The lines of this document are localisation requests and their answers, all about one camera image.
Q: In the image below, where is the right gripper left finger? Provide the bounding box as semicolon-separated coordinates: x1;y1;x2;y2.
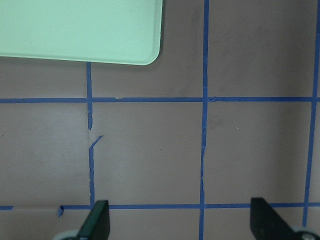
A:
76;200;111;240

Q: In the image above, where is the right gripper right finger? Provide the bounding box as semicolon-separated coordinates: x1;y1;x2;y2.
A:
250;197;297;240

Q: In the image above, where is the light green tray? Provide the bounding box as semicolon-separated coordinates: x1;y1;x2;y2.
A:
0;0;163;66

